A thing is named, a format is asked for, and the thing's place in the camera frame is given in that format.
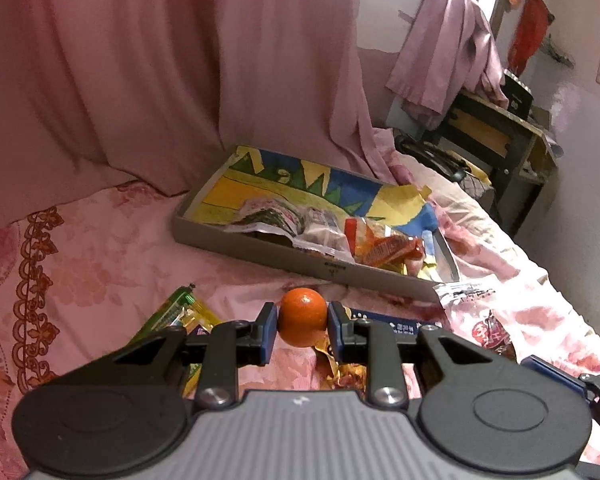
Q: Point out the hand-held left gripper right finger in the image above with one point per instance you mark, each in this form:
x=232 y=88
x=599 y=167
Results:
x=337 y=334

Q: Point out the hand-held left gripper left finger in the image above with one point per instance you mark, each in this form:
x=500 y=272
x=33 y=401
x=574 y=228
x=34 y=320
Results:
x=266 y=334

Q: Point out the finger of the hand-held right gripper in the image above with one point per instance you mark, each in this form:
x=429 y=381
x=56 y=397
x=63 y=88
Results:
x=555 y=377

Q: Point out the orange tangerine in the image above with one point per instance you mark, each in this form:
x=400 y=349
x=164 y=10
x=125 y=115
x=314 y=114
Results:
x=304 y=316

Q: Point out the gold snack packet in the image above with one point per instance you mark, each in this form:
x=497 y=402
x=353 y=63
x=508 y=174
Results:
x=347 y=375

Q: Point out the dark blue stick packet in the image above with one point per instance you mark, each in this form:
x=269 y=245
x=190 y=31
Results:
x=405 y=327

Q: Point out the clear packet of dark snack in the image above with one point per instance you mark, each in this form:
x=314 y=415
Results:
x=490 y=332

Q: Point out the blue yellow box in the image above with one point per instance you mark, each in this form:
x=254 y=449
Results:
x=260 y=252

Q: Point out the yellow green snack bar packet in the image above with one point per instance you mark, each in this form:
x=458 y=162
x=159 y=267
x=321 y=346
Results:
x=180 y=307

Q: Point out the orange clear snack packet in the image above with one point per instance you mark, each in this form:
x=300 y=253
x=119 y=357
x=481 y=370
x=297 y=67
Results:
x=385 y=247

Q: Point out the large clear noodle snack packet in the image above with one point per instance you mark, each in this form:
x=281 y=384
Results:
x=320 y=232

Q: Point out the green white snack packet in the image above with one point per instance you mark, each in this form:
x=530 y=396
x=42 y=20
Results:
x=270 y=212

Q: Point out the white crinkled snack packet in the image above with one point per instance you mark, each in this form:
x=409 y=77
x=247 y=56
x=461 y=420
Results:
x=460 y=292

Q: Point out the yellow blue printed liner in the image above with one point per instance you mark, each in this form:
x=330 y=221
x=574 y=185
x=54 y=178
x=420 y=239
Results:
x=330 y=180

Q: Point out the pink floral blanket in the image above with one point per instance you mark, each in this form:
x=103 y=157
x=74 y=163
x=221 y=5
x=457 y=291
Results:
x=105 y=260

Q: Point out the black mesh basket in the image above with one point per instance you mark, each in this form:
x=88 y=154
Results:
x=472 y=185

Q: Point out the wooden desk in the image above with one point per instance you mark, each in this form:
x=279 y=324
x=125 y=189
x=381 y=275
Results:
x=485 y=135

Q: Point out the black box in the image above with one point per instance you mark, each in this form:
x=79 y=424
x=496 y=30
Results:
x=517 y=100

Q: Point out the pink curtain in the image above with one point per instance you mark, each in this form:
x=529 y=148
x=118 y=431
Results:
x=155 y=60

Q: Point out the purple hanging cloth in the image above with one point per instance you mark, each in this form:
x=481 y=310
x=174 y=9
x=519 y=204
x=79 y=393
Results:
x=445 y=50

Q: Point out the red hanging cloth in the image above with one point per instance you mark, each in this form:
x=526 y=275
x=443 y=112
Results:
x=530 y=30

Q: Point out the metal wall rack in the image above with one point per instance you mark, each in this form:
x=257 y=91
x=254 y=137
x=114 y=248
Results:
x=559 y=52

